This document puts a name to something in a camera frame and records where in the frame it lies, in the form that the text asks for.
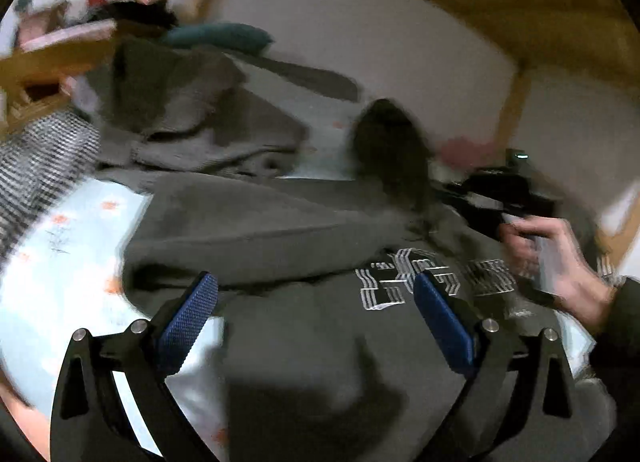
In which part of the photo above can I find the black white checkered cloth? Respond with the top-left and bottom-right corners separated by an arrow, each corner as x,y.
0,112 -> 103,253

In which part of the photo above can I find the person's right hand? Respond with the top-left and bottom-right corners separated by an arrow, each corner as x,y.
497,216 -> 626,315

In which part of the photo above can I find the daisy print bedsheet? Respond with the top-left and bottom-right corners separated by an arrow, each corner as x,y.
0,57 -> 596,462

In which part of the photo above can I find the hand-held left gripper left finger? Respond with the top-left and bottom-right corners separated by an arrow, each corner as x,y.
50,271 -> 221,462

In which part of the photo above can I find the wooden furniture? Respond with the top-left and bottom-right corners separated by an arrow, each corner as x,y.
0,34 -> 121,135

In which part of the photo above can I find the pink soft object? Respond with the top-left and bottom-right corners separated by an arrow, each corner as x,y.
440,137 -> 501,168

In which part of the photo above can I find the teal pillow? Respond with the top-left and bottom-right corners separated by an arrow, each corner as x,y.
162,22 -> 273,55

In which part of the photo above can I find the person's right forearm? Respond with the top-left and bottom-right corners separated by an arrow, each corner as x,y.
575,276 -> 640,393

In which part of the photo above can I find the dark grey bolster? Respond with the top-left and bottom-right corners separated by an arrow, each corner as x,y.
240,54 -> 361,103

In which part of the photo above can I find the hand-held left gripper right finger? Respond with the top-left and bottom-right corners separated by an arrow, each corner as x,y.
413,270 -> 586,462

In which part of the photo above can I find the dark clothes pile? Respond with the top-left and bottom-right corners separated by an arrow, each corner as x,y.
87,0 -> 180,30

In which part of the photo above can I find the grey knit cardigan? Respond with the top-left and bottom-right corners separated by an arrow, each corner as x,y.
75,37 -> 311,178

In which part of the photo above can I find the dark grey printed sweatshirt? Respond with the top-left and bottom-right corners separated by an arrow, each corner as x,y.
120,98 -> 618,462

